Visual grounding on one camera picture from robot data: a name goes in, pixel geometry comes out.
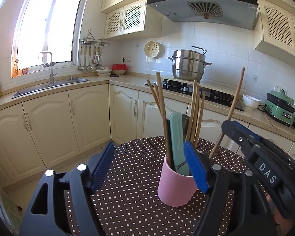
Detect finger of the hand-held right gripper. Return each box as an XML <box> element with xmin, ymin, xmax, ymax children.
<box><xmin>221</xmin><ymin>120</ymin><xmax>256</xmax><ymax>158</ymax></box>
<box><xmin>232</xmin><ymin>120</ymin><xmax>263</xmax><ymax>143</ymax></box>

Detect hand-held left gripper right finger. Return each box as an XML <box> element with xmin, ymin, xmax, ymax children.
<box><xmin>183</xmin><ymin>140</ymin><xmax>278</xmax><ymax>236</ymax></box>

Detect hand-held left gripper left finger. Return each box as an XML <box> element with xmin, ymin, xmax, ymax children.
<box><xmin>18</xmin><ymin>141</ymin><xmax>115</xmax><ymax>236</ymax></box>

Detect pink cup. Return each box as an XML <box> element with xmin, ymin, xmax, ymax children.
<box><xmin>157</xmin><ymin>150</ymin><xmax>202</xmax><ymax>207</ymax></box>

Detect bunch of wooden chopsticks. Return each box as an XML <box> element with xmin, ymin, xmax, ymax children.
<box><xmin>147</xmin><ymin>72</ymin><xmax>206</xmax><ymax>175</ymax></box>

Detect tan bamboo chopstick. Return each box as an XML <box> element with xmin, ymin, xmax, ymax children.
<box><xmin>208</xmin><ymin>67</ymin><xmax>246</xmax><ymax>160</ymax></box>

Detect person's right hand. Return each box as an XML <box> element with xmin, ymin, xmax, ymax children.
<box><xmin>266</xmin><ymin>196</ymin><xmax>290</xmax><ymax>230</ymax></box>

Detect white bowl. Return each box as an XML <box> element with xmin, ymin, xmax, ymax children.
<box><xmin>242</xmin><ymin>94</ymin><xmax>261</xmax><ymax>111</ymax></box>

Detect green multicooker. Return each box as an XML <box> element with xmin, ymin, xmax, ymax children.
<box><xmin>264</xmin><ymin>90</ymin><xmax>295</xmax><ymax>126</ymax></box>

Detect black gas cooktop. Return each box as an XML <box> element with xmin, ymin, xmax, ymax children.
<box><xmin>145</xmin><ymin>79</ymin><xmax>245</xmax><ymax>112</ymax></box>

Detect cream base cabinets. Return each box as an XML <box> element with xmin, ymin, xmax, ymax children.
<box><xmin>0</xmin><ymin>72</ymin><xmax>295</xmax><ymax>190</ymax></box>

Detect stainless steel steamer pot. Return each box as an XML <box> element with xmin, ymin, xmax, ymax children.
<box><xmin>167</xmin><ymin>46</ymin><xmax>212</xmax><ymax>82</ymax></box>

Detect hanging steel ladle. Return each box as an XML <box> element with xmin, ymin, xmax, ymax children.
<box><xmin>86</xmin><ymin>45</ymin><xmax>93</xmax><ymax>72</ymax></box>
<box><xmin>78</xmin><ymin>45</ymin><xmax>85</xmax><ymax>71</ymax></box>

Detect stainless steel sink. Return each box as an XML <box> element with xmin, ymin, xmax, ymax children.
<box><xmin>11</xmin><ymin>77</ymin><xmax>90</xmax><ymax>99</ymax></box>

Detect hanging steel spatula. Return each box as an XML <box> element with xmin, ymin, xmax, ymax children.
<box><xmin>95</xmin><ymin>47</ymin><xmax>103</xmax><ymax>70</ymax></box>

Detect wide lattice door cabinet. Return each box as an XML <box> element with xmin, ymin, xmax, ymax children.
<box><xmin>254</xmin><ymin>0</ymin><xmax>295</xmax><ymax>59</ymax></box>

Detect steel kitchen faucet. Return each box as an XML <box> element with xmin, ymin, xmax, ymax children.
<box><xmin>38</xmin><ymin>52</ymin><xmax>57</xmax><ymax>84</ymax></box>

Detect cream colander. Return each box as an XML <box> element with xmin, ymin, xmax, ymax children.
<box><xmin>144</xmin><ymin>41</ymin><xmax>163</xmax><ymax>59</ymax></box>

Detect grey range hood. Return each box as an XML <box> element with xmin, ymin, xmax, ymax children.
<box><xmin>147</xmin><ymin>0</ymin><xmax>258</xmax><ymax>31</ymax></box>

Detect small lattice door cabinet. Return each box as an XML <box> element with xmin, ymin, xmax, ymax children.
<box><xmin>104</xmin><ymin>0</ymin><xmax>163</xmax><ymax>40</ymax></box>

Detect white framed window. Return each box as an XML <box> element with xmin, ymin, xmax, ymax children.
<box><xmin>11</xmin><ymin>0</ymin><xmax>85</xmax><ymax>78</ymax></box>

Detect metal wall utensil rack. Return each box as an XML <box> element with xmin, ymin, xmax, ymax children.
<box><xmin>79</xmin><ymin>29</ymin><xmax>111</xmax><ymax>47</ymax></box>

